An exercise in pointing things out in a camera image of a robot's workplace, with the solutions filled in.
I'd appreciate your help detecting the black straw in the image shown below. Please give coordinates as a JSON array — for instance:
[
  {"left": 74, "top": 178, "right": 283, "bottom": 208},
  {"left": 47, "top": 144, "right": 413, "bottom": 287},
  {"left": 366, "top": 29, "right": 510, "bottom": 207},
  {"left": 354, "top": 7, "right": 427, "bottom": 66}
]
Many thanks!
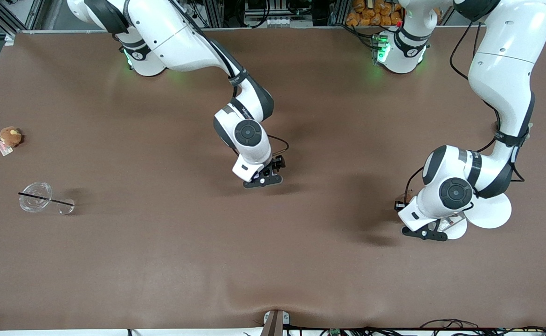
[{"left": 18, "top": 192, "right": 75, "bottom": 206}]

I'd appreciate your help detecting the white round lid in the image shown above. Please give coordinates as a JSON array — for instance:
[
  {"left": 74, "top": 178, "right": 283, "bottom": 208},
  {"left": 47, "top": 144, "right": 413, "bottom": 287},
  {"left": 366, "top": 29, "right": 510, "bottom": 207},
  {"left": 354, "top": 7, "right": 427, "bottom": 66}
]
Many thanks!
[{"left": 464, "top": 192, "right": 512, "bottom": 230}]

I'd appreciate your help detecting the white round container base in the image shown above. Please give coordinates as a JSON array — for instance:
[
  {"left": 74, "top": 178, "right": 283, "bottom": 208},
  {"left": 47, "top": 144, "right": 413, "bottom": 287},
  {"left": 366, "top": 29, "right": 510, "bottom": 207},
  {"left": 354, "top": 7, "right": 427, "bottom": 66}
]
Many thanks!
[{"left": 434, "top": 215, "right": 468, "bottom": 241}]

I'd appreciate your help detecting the white equipment box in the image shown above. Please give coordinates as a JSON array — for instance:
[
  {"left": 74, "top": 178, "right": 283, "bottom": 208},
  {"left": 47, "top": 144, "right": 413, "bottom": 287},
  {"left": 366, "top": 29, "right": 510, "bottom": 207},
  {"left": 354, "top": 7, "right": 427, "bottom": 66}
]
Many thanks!
[{"left": 244, "top": 0, "right": 316, "bottom": 28}]

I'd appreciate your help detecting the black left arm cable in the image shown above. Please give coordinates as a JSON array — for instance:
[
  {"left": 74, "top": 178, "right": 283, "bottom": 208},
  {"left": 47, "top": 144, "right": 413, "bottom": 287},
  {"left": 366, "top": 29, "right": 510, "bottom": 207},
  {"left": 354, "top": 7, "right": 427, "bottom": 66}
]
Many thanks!
[{"left": 449, "top": 21, "right": 527, "bottom": 183}]

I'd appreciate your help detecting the clear plastic cup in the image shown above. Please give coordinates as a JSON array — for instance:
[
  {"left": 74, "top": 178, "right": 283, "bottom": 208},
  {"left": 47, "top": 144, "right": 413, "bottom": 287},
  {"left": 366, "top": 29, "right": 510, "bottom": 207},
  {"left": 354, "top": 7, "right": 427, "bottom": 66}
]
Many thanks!
[{"left": 18, "top": 181, "right": 76, "bottom": 216}]

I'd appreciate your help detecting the grey camera stand post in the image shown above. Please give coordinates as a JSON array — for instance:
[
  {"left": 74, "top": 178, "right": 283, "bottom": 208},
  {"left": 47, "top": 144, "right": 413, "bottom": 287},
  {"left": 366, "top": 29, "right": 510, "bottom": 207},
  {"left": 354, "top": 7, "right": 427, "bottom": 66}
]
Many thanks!
[{"left": 261, "top": 309, "right": 290, "bottom": 336}]

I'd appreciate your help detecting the printed card in container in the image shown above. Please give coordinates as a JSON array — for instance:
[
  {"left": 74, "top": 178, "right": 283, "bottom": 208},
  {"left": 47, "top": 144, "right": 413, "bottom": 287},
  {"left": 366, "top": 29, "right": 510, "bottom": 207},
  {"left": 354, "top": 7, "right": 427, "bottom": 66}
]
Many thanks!
[{"left": 438, "top": 217, "right": 463, "bottom": 232}]

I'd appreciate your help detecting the brown plush toy with tag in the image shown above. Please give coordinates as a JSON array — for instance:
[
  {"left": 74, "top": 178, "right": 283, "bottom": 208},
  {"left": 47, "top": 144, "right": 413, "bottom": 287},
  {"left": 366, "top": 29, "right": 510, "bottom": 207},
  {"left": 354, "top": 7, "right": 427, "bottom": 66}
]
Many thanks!
[{"left": 0, "top": 126, "right": 23, "bottom": 157}]

